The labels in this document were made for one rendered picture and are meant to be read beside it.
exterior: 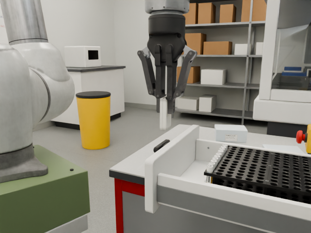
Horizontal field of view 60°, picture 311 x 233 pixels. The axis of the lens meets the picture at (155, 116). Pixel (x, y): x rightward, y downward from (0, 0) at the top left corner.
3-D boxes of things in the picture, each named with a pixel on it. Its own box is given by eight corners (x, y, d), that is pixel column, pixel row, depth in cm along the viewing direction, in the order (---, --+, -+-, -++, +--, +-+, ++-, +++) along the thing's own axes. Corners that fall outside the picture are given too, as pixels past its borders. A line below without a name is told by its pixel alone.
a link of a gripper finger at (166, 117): (168, 96, 59) (171, 96, 59) (168, 126, 61) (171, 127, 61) (163, 98, 57) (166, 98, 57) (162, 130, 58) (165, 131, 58)
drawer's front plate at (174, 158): (144, 212, 52) (144, 160, 50) (192, 160, 78) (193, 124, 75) (152, 215, 52) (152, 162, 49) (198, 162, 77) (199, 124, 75)
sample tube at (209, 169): (205, 188, 52) (206, 166, 51) (206, 186, 53) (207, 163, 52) (211, 189, 52) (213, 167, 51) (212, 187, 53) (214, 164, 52)
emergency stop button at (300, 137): (295, 144, 80) (297, 131, 79) (295, 141, 84) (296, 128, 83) (307, 146, 79) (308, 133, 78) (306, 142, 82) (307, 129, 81)
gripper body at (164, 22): (139, 13, 53) (139, 62, 55) (180, 11, 49) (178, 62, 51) (156, 18, 59) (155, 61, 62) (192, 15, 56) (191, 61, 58)
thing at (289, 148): (266, 156, 97) (267, 151, 96) (261, 148, 105) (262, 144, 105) (304, 158, 95) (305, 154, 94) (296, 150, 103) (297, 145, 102)
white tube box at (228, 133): (215, 141, 113) (215, 129, 112) (214, 135, 121) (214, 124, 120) (246, 142, 111) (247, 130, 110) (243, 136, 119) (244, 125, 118)
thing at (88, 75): (47, 126, 418) (40, 45, 390) (95, 112, 519) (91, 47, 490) (84, 132, 387) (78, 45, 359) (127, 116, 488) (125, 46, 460)
